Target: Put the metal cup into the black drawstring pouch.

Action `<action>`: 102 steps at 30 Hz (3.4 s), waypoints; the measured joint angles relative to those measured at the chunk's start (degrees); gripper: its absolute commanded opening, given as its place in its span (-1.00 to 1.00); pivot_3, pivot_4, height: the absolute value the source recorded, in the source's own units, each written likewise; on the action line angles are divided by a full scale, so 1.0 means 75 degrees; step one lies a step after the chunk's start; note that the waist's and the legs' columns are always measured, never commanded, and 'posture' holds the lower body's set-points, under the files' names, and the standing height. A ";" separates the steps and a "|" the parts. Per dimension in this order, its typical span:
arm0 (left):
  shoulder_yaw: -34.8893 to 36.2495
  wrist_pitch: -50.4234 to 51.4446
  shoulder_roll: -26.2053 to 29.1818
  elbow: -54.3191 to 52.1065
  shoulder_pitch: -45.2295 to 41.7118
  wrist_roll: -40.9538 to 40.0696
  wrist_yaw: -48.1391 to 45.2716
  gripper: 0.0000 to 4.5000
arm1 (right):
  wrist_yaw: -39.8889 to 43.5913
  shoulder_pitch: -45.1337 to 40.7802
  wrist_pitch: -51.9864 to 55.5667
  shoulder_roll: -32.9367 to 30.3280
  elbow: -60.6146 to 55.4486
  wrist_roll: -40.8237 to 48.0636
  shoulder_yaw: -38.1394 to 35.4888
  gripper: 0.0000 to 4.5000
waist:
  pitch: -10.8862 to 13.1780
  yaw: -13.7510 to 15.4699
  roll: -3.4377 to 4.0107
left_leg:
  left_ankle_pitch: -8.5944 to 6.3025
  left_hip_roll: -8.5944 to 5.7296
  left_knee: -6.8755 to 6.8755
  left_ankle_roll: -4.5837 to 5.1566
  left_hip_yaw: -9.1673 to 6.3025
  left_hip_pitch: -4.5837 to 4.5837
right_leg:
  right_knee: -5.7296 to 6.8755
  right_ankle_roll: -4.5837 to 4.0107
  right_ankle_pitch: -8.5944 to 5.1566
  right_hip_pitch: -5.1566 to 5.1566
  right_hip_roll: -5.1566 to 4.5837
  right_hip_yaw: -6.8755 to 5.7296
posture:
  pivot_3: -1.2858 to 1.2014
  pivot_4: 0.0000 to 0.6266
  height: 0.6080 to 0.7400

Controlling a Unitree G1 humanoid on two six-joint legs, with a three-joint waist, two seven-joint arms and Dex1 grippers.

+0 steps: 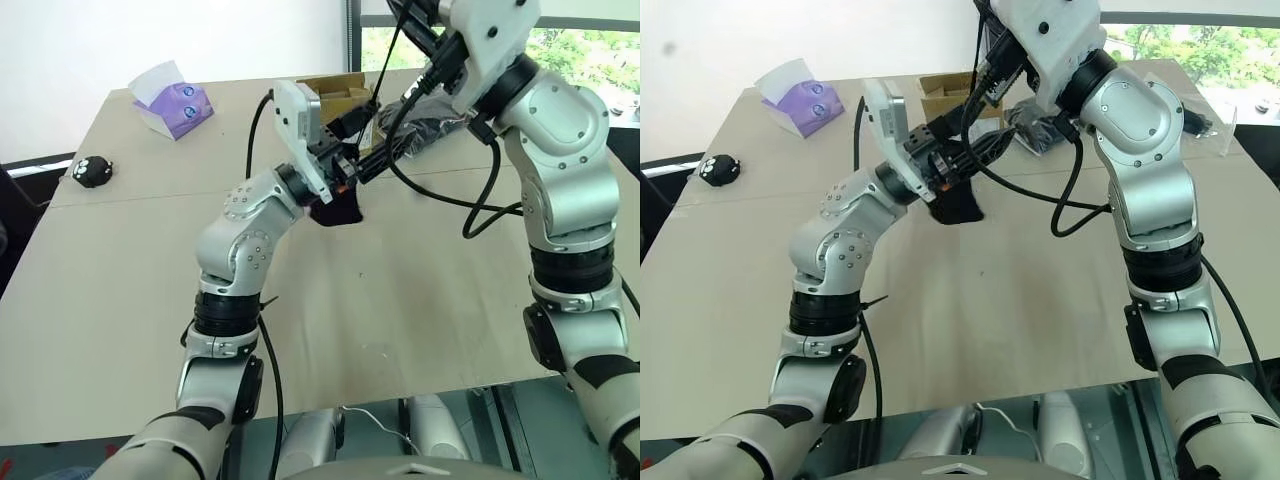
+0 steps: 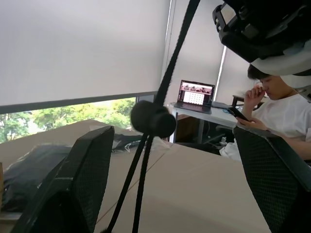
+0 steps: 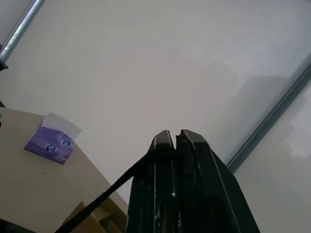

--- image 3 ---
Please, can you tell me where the grey window frame bar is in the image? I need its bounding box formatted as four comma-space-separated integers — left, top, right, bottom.
0, 0, 45, 61
225, 62, 311, 174

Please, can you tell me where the black object at edge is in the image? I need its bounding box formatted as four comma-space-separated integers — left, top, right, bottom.
0, 43, 9, 71

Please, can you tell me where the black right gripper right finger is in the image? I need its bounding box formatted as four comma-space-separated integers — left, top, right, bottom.
175, 129, 261, 233

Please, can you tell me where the black drawstring cord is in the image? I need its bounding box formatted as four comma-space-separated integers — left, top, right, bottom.
54, 152, 156, 233

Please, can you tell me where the cardboard box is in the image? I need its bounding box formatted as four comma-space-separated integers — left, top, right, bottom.
62, 190, 128, 233

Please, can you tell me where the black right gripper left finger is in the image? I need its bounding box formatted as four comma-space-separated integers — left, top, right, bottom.
126, 130, 180, 233

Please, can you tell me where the purple tissue pack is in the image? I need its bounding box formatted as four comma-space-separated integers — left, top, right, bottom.
24, 112, 83, 165

